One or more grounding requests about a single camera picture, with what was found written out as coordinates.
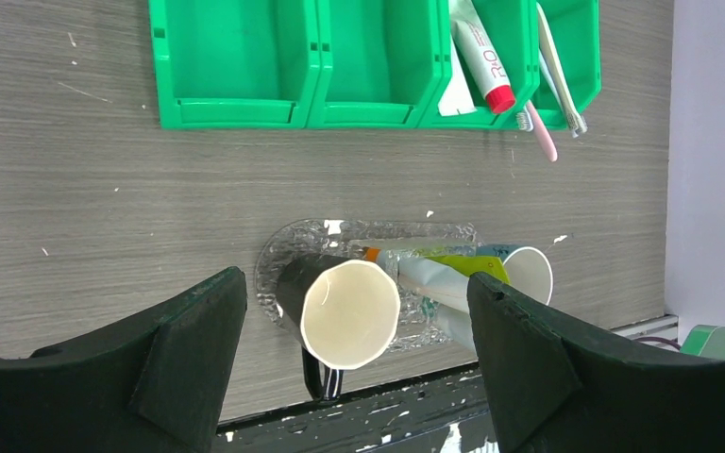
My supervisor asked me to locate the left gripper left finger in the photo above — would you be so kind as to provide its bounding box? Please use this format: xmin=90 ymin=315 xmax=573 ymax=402
xmin=0 ymin=267 xmax=247 ymax=452

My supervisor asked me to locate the white toothpaste tube orange cap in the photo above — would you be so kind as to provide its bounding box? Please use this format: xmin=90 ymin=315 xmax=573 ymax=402
xmin=363 ymin=247 xmax=439 ymax=267

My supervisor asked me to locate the green compartment organizer bin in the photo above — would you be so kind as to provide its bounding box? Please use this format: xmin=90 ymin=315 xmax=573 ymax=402
xmin=148 ymin=1 xmax=601 ymax=130

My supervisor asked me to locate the yellow toothpaste tube red cap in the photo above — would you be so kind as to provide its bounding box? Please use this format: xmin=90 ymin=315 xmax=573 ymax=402
xmin=429 ymin=255 xmax=511 ymax=283

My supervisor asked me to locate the white tube red cap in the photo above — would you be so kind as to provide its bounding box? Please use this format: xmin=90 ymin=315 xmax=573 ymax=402
xmin=449 ymin=0 xmax=516 ymax=114

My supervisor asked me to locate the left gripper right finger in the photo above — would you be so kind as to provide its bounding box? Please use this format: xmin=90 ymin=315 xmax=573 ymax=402
xmin=467 ymin=273 xmax=725 ymax=452

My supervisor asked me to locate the black mug cream inside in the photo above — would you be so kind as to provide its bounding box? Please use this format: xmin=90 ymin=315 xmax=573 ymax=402
xmin=275 ymin=254 xmax=400 ymax=401

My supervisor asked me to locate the blue mug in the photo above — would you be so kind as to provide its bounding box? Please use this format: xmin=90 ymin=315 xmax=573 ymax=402
xmin=477 ymin=243 xmax=554 ymax=305

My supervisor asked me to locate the clear oval textured tray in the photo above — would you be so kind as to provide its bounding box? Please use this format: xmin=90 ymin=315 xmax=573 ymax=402
xmin=254 ymin=219 xmax=481 ymax=352

